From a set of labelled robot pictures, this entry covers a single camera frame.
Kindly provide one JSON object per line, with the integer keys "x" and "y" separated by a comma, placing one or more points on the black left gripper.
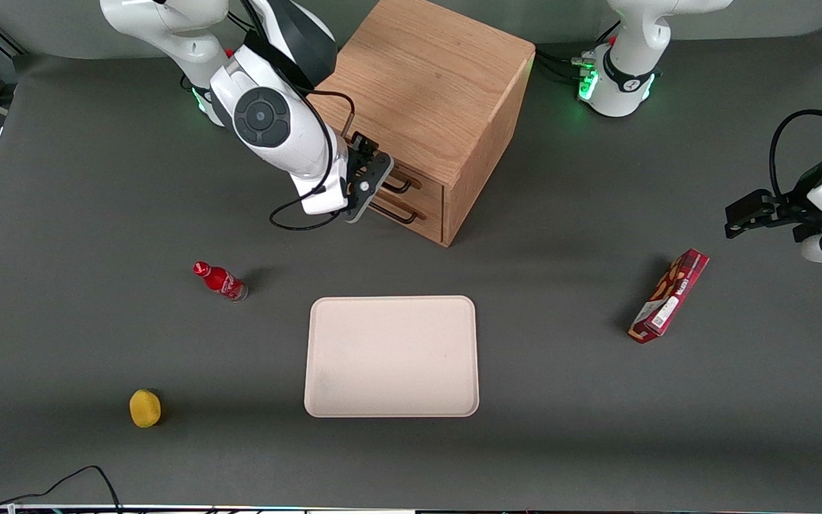
{"x": 795, "y": 205}

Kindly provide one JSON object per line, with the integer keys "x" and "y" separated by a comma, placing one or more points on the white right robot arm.
{"x": 261, "y": 118}

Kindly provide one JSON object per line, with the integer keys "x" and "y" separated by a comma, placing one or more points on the red tartan shortbread box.
{"x": 670, "y": 294}

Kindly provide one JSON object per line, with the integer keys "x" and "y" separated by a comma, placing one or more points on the oak wooden drawer cabinet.
{"x": 439, "y": 78}

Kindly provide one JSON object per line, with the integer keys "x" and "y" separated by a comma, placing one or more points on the yellow lemon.
{"x": 145, "y": 408}

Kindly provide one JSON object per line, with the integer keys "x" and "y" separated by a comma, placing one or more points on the small red soda bottle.
{"x": 220, "y": 281}

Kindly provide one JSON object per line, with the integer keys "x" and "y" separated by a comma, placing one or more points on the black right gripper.
{"x": 363, "y": 146}

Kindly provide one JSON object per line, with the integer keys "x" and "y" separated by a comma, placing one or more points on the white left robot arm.
{"x": 632, "y": 43}

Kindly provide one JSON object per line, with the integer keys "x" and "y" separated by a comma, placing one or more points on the cream rectangular plastic tray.
{"x": 391, "y": 357}

